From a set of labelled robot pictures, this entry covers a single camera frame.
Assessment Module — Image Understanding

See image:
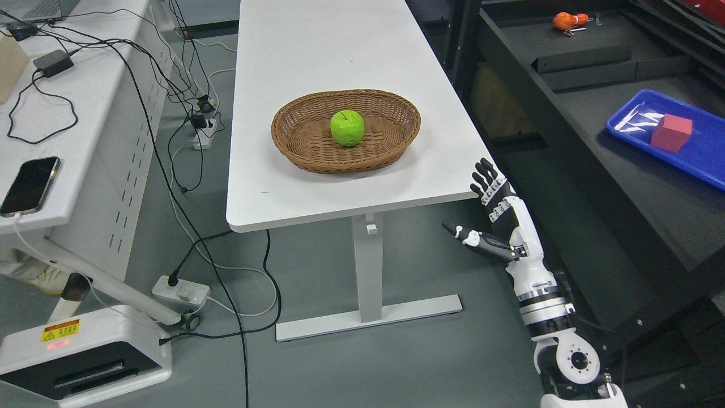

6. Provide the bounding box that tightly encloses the brown wicker basket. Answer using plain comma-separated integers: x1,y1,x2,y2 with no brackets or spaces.
270,90,420,174

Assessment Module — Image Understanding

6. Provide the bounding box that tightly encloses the green apple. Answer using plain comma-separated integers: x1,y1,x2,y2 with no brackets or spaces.
330,109,365,147

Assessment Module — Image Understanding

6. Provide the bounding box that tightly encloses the white power strip far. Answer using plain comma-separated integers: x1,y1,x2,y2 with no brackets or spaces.
192,118,219,151

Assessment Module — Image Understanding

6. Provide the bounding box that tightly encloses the white side desk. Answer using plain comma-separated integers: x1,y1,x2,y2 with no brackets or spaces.
1,1,172,279

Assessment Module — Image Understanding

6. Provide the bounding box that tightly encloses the red cube block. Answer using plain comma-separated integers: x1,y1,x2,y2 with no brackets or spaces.
650,114,693,153

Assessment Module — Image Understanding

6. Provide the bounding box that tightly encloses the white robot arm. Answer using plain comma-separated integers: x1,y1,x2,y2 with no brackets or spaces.
507,270,627,407

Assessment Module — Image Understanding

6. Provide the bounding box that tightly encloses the black smartphone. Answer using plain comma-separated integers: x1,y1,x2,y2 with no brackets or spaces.
2,156,61,218

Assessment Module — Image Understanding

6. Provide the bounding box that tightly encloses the white power strip near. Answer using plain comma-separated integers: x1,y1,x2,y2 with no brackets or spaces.
152,275,212,311

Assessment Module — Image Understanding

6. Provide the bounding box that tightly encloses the orange toy carrot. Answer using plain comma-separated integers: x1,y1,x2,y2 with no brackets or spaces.
552,11,590,32

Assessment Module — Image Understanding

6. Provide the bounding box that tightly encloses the white standing desk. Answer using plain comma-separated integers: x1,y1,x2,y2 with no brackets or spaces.
226,1,491,342

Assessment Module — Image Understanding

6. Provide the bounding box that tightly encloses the blue plastic tray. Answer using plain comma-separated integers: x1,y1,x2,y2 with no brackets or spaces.
605,90,724,189

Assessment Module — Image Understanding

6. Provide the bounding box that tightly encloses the black power cable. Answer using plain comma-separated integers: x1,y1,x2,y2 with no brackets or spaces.
34,23,250,408

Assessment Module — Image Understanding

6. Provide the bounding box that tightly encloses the white power strip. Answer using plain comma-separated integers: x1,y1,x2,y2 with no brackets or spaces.
152,275,212,311
192,118,219,151

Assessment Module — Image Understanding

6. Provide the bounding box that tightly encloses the black metal shelf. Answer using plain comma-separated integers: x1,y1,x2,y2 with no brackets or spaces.
446,1,723,407

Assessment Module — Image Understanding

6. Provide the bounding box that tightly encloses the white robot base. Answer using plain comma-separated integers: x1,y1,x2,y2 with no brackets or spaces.
1,305,173,407

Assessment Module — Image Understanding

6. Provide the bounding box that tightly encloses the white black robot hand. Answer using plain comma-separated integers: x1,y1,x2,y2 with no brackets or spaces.
442,158,557,293

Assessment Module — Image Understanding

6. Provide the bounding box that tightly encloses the black power adapter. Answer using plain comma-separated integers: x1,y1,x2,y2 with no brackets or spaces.
33,49,74,78

